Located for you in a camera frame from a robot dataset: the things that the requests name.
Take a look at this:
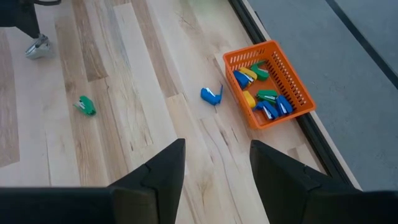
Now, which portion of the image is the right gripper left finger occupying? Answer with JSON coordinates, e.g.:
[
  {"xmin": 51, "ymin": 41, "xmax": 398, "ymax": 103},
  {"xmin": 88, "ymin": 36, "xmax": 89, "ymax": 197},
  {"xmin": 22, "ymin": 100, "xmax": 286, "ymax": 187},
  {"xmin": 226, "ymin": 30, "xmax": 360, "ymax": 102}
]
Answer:
[{"xmin": 110, "ymin": 139, "xmax": 187, "ymax": 224}]

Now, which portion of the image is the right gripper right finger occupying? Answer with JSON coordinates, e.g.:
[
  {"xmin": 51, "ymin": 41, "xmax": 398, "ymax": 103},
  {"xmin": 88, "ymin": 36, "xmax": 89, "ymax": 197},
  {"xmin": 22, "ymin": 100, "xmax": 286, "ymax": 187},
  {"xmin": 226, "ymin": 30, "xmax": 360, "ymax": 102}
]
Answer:
[{"xmin": 249, "ymin": 140, "xmax": 361, "ymax": 224}]

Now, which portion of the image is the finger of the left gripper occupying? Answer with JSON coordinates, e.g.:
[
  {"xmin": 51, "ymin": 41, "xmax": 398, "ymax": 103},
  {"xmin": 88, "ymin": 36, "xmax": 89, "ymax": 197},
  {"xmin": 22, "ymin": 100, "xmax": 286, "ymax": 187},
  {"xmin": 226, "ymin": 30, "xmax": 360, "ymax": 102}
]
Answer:
[{"xmin": 15, "ymin": 2, "xmax": 41, "ymax": 40}]

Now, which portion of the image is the grey staple remover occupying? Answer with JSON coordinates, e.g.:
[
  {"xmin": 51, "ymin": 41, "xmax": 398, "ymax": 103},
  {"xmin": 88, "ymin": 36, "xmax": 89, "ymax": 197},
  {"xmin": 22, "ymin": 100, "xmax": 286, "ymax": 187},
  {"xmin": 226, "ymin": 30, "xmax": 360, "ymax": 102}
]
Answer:
[{"xmin": 25, "ymin": 33, "xmax": 52, "ymax": 60}]

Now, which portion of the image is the green mini stapler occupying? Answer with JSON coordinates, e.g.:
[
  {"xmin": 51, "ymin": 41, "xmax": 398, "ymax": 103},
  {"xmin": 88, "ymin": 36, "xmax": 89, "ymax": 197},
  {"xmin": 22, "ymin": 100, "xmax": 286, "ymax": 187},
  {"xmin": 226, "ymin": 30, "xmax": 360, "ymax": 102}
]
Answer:
[
  {"xmin": 250, "ymin": 60, "xmax": 270, "ymax": 82},
  {"xmin": 256, "ymin": 89, "xmax": 279, "ymax": 105},
  {"xmin": 73, "ymin": 95, "xmax": 97, "ymax": 118}
]

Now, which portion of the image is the orange plastic basket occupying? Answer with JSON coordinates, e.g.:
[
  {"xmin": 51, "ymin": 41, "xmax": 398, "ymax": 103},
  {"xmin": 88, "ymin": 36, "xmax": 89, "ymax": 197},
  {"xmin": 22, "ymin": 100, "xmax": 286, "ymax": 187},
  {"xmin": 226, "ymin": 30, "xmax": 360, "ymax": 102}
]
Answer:
[{"xmin": 223, "ymin": 39, "xmax": 317, "ymax": 131}]

